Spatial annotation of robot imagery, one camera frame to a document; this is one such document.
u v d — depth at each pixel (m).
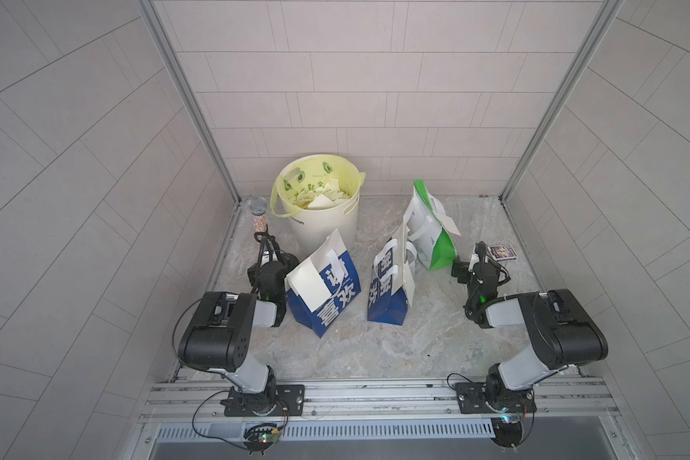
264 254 0.67
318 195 0.99
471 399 0.71
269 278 0.69
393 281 0.73
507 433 0.68
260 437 0.65
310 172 0.95
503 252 0.99
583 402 0.73
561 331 0.46
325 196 0.87
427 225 0.84
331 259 0.74
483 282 0.69
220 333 0.45
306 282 0.68
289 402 0.71
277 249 0.89
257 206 0.72
